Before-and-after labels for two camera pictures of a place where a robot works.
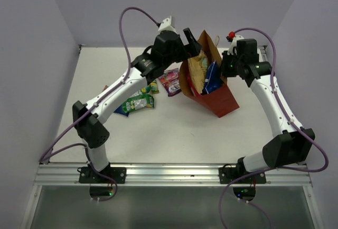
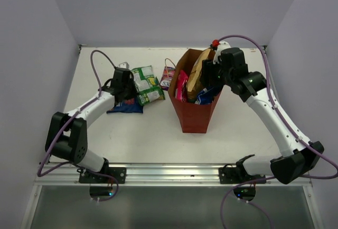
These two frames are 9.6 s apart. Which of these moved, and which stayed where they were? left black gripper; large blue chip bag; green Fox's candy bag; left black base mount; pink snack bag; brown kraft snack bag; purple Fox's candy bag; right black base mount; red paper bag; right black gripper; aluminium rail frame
Moved: red paper bag; right black gripper; left black gripper; pink snack bag; green Fox's candy bag; large blue chip bag
Stayed: aluminium rail frame; right black base mount; purple Fox's candy bag; left black base mount; brown kraft snack bag
